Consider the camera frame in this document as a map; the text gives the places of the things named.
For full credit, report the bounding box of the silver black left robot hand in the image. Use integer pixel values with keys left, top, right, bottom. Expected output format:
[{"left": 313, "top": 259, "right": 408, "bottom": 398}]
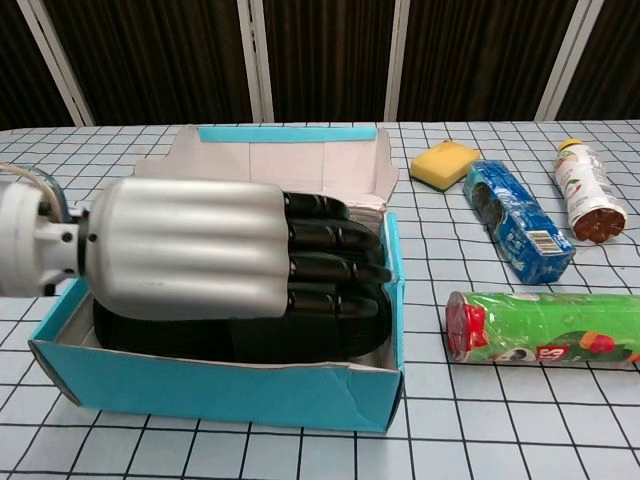
[{"left": 74, "top": 177, "right": 395, "bottom": 321}]

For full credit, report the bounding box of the light blue shoe box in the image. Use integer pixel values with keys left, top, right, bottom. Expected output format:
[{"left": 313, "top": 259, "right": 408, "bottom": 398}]
[{"left": 27, "top": 123, "right": 407, "bottom": 435}]

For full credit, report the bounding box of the dark brown screen panel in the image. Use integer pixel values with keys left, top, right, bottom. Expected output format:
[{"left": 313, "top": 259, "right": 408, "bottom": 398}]
[
  {"left": 554, "top": 0, "right": 640, "bottom": 122},
  {"left": 262, "top": 0, "right": 401, "bottom": 124},
  {"left": 42, "top": 0, "right": 254, "bottom": 126},
  {"left": 397, "top": 0, "right": 581, "bottom": 123},
  {"left": 0, "top": 0, "right": 76, "bottom": 130}
]

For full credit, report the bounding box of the yellow green scrub sponge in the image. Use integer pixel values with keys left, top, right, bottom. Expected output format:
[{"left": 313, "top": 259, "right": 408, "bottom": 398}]
[{"left": 409, "top": 140, "right": 480, "bottom": 193}]

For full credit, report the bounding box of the blue cookie package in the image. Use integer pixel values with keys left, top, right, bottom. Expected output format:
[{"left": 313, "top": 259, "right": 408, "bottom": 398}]
[{"left": 461, "top": 160, "right": 576, "bottom": 286}]

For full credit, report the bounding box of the blue checked tablecloth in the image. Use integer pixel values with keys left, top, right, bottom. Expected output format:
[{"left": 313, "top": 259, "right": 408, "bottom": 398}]
[{"left": 0, "top": 119, "right": 640, "bottom": 480}]

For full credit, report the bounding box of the green chips can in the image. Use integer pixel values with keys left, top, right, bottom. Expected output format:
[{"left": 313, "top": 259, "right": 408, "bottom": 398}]
[{"left": 444, "top": 290, "right": 640, "bottom": 371}]

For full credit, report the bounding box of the yellow capped drink bottle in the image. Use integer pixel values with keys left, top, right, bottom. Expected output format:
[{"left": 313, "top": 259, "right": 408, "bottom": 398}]
[{"left": 554, "top": 139, "right": 628, "bottom": 245}]

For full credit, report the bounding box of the white screen frame post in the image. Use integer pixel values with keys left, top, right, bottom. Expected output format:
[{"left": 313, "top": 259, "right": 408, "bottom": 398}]
[
  {"left": 236, "top": 0, "right": 275, "bottom": 124},
  {"left": 383, "top": 0, "right": 417, "bottom": 123},
  {"left": 535, "top": 0, "right": 595, "bottom": 122},
  {"left": 16, "top": 0, "right": 96, "bottom": 127}
]

